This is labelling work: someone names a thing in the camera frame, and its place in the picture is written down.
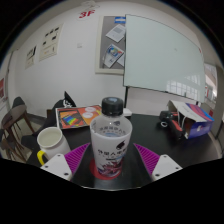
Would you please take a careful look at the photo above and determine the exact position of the small white wall poster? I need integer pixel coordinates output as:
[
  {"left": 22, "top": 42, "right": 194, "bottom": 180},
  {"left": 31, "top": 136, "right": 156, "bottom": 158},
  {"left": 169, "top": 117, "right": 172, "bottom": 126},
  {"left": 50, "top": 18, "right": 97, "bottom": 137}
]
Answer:
[{"left": 25, "top": 45, "right": 38, "bottom": 69}]

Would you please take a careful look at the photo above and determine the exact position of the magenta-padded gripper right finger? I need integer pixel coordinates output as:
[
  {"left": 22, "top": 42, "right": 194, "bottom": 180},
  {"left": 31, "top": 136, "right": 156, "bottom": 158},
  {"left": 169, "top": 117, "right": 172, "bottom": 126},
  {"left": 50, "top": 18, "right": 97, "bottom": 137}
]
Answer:
[{"left": 133, "top": 143, "right": 184, "bottom": 182}]

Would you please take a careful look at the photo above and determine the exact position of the flat colourful printed box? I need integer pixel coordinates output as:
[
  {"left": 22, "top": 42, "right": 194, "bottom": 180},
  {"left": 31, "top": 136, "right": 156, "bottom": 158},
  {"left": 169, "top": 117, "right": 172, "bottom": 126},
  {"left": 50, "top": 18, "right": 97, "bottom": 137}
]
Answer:
[{"left": 55, "top": 104, "right": 103, "bottom": 130}]

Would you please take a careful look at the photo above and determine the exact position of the brown wooden chair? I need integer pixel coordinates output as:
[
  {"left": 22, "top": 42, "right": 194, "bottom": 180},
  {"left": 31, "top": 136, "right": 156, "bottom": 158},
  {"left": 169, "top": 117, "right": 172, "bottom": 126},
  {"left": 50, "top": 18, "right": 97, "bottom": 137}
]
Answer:
[{"left": 0, "top": 96, "right": 36, "bottom": 135}]

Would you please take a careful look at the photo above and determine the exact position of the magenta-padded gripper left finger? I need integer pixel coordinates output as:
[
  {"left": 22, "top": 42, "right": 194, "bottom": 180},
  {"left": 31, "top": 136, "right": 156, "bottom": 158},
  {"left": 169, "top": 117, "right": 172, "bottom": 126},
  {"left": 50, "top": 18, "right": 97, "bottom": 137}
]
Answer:
[{"left": 39, "top": 142, "right": 92, "bottom": 182}]

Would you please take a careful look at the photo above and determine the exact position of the small white box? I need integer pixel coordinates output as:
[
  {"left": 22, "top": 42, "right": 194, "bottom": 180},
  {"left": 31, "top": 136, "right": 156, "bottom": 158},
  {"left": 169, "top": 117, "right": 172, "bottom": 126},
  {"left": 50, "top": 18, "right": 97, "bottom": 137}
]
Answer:
[{"left": 122, "top": 107, "right": 133, "bottom": 118}]

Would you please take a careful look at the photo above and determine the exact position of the small black flag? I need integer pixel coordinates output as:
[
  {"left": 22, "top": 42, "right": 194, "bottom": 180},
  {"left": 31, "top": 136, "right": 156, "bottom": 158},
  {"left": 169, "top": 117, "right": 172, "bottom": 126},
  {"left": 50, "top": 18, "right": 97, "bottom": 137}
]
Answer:
[{"left": 53, "top": 90, "right": 77, "bottom": 111}]

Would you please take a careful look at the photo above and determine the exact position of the white-labelled drink bottle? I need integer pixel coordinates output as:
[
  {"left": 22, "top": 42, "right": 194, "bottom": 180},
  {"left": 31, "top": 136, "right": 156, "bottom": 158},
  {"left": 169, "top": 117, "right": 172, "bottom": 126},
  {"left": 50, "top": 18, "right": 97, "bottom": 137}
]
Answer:
[{"left": 89, "top": 96, "right": 133, "bottom": 179}]

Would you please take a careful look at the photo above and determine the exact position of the large whiteboard on stand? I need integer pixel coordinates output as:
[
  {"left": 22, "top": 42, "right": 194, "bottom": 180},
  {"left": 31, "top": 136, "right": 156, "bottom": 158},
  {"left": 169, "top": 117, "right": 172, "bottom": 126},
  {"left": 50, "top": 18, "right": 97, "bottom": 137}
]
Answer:
[{"left": 123, "top": 13, "right": 207, "bottom": 109}]

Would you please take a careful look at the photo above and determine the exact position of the black and red tool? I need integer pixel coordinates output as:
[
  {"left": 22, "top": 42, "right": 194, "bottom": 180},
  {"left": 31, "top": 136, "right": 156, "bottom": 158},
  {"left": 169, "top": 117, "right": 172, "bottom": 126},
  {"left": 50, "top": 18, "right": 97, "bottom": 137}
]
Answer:
[{"left": 158, "top": 110, "right": 186, "bottom": 139}]

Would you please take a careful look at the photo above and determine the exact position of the large white wall poster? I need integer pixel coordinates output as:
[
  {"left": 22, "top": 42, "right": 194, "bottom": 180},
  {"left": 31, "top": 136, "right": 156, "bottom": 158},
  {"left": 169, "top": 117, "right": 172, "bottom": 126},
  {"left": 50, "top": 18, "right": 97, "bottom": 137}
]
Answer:
[{"left": 39, "top": 23, "right": 64, "bottom": 62}]

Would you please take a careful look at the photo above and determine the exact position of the red wall floor sign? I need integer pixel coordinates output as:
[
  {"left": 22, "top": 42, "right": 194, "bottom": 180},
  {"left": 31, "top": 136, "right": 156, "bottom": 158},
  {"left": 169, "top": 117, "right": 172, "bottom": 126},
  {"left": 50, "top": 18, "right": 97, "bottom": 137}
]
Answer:
[{"left": 78, "top": 9, "right": 96, "bottom": 19}]

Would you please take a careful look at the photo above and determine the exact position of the blue cardboard box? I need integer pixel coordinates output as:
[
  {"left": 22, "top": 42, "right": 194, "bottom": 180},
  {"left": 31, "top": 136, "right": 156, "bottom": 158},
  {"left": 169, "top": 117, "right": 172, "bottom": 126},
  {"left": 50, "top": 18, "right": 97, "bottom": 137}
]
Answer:
[{"left": 166, "top": 99, "right": 215, "bottom": 140}]

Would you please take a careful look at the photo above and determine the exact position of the grey pinboard with papers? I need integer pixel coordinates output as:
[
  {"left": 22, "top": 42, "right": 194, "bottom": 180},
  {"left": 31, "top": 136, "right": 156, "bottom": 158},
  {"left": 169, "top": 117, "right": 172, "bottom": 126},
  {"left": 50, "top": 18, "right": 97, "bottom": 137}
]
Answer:
[{"left": 94, "top": 14, "right": 127, "bottom": 75}]

